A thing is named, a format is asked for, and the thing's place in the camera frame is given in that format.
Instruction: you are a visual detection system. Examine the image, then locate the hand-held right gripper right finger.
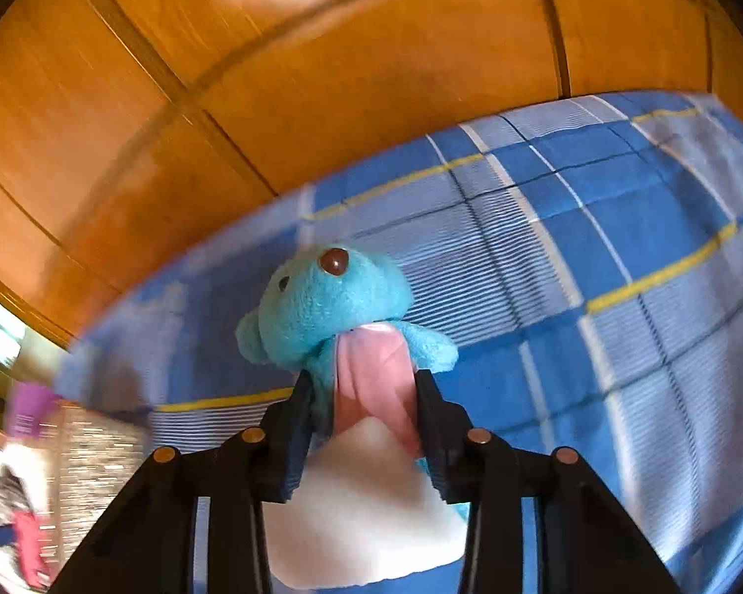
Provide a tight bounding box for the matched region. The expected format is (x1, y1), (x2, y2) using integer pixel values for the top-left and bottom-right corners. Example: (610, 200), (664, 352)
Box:
(414, 368), (683, 594)

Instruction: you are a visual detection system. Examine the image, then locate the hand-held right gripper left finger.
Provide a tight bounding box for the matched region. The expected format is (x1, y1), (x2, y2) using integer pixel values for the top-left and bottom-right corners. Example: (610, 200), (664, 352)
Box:
(48, 370), (316, 594)

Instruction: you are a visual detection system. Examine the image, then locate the teal plush toy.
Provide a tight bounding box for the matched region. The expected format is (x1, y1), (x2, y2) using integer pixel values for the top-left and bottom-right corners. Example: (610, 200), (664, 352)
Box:
(235, 246), (472, 522)

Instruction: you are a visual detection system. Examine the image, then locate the silver embossed box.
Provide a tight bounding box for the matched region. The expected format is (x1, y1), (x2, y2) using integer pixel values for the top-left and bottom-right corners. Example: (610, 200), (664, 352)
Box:
(48, 405), (151, 578)

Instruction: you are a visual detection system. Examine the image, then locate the purple cloth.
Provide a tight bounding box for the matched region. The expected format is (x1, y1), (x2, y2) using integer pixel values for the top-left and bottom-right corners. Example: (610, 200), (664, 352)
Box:
(5, 380), (64, 442)

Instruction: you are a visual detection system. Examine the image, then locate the blue plaid bedsheet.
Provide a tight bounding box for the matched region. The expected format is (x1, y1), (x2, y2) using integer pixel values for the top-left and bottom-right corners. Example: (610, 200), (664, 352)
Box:
(54, 90), (743, 594)

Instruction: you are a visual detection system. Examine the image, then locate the red cloth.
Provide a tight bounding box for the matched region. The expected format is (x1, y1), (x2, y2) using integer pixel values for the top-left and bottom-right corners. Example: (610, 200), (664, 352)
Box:
(11, 507), (55, 590)

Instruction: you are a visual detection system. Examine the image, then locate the wooden wardrobe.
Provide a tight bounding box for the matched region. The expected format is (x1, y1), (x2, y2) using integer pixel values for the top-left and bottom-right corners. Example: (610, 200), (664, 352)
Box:
(0, 0), (743, 350)

